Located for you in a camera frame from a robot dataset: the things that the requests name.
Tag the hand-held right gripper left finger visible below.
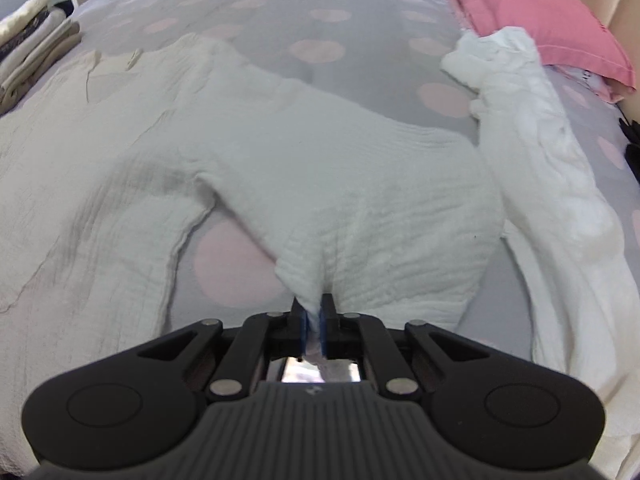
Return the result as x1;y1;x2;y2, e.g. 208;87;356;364
134;296;308;402

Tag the cream folded garment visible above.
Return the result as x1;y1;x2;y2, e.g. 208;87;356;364
0;0;53;37

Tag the beige padded headboard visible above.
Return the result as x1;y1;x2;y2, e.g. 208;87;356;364
532;0;640;41

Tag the white smooth garment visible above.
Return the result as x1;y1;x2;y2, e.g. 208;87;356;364
440;25;640;480

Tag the beige folded garment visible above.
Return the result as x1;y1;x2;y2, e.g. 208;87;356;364
0;20;83;116

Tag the pink pillow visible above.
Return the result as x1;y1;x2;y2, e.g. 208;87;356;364
414;0;637;88

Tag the dark patterned folded garment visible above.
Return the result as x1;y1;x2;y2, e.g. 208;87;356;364
0;7;67;60

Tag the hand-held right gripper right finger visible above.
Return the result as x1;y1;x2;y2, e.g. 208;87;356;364
320;293;493;402

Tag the black garment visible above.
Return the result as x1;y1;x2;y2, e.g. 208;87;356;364
620;119;640;186

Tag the white crinkle top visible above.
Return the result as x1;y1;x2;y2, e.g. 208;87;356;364
0;32;506;478

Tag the grey pink-dotted bed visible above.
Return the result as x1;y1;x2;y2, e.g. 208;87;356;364
0;0;640;480

